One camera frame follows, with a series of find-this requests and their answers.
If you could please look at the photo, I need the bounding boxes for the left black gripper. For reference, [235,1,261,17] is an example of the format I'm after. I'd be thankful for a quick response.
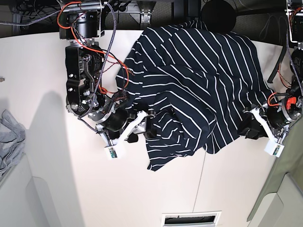
[237,94,303,140]

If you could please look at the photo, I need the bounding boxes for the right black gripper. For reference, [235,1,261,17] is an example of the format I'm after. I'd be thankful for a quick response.
[94,104,157,143]

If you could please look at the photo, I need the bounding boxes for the navy white striped t-shirt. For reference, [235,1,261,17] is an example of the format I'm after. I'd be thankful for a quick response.
[116,20,273,171]

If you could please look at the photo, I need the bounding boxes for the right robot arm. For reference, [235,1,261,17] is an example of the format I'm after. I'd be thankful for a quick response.
[57,0,156,145]

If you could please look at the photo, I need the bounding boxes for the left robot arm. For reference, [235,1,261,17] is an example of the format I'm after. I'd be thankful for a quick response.
[238,0,303,142]

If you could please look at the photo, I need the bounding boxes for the grey cloth pile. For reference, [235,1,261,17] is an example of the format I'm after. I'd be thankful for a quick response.
[0,109,26,180]

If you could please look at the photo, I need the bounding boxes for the white vent slot frame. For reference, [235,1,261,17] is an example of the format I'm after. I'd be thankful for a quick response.
[161,211,222,227]

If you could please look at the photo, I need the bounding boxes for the aluminium frame post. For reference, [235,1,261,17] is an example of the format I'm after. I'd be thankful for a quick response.
[137,0,156,24]

